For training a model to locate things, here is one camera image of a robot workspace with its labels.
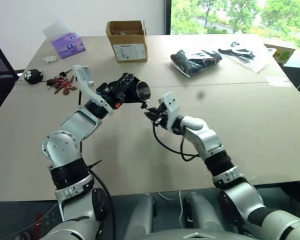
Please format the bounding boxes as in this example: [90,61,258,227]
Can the window with trees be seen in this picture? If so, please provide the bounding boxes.
[164,0,300,51]

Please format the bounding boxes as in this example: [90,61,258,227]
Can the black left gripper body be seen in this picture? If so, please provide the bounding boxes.
[95,82,127,110]

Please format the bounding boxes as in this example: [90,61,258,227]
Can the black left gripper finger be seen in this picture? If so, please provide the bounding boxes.
[121,93,142,104]
[114,72,136,95]

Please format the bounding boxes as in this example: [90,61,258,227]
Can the cardboard box with yellow label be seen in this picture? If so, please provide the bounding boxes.
[263,43,297,67]

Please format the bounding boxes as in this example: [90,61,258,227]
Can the black plush ball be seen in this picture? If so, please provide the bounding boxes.
[22,68,45,85]

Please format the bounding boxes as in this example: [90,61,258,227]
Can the flat clear bag, black parts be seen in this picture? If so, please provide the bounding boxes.
[217,40,274,74]

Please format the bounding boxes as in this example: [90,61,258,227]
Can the silver robot torso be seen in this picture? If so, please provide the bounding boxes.
[41,219,300,240]

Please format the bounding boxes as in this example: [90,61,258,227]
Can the white cable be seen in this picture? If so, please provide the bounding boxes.
[157,190,185,226]

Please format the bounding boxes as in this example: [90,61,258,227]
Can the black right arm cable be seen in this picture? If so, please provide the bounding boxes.
[152,121,204,162]

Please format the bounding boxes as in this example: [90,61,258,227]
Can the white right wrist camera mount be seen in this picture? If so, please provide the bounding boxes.
[157,91,182,131]

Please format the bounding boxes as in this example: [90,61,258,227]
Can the purple tissue box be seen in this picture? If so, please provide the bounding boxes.
[42,19,87,60]

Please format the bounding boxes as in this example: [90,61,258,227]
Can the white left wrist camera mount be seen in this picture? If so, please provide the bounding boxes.
[70,64,116,116]

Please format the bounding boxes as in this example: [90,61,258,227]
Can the metal cup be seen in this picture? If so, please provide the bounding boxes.
[135,80,152,101]

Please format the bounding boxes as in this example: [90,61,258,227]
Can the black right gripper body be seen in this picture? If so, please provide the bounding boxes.
[151,104,171,130]

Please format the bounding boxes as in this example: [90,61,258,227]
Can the plastic bag of black items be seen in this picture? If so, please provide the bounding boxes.
[170,49,223,78]

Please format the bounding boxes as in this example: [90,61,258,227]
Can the black mesh chair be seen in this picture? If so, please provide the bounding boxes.
[0,33,20,121]

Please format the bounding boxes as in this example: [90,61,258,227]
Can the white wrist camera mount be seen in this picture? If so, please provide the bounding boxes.
[70,64,116,116]
[157,91,182,131]

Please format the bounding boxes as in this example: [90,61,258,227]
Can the keys with red tags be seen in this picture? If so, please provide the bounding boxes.
[45,69,79,96]

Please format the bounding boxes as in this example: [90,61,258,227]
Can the open cardboard box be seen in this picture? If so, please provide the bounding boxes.
[105,20,149,63]

